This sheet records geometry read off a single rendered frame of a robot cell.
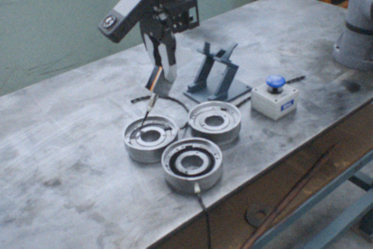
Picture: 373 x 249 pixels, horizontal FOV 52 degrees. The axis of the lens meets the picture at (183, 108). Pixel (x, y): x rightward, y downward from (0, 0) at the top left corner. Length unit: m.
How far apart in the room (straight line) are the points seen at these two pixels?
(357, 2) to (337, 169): 0.43
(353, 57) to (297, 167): 0.32
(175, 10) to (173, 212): 0.33
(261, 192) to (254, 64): 0.33
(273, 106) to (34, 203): 0.48
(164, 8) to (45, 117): 0.41
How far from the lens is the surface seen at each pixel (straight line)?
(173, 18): 0.67
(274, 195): 1.01
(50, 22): 2.29
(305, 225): 1.67
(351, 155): 1.15
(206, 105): 0.80
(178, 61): 0.70
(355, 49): 1.02
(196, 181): 0.64
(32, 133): 0.88
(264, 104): 0.82
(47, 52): 2.33
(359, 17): 1.00
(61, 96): 0.98
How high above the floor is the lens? 1.29
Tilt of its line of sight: 35 degrees down
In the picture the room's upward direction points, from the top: 5 degrees counter-clockwise
